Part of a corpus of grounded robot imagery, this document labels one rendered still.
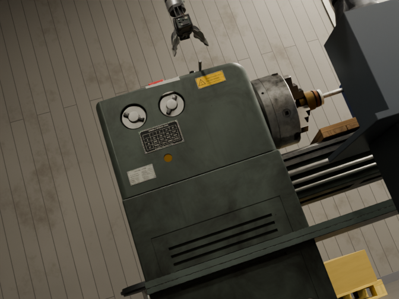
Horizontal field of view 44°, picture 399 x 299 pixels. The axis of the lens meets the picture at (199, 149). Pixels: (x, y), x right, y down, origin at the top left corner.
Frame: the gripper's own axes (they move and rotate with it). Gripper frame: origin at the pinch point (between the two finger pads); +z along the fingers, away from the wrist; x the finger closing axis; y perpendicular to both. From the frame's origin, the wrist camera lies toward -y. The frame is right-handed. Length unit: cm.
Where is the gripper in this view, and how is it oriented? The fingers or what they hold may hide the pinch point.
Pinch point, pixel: (191, 52)
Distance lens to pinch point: 213.1
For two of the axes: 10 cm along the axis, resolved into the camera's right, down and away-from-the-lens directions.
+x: 9.5, -3.1, 0.6
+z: 3.1, 9.1, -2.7
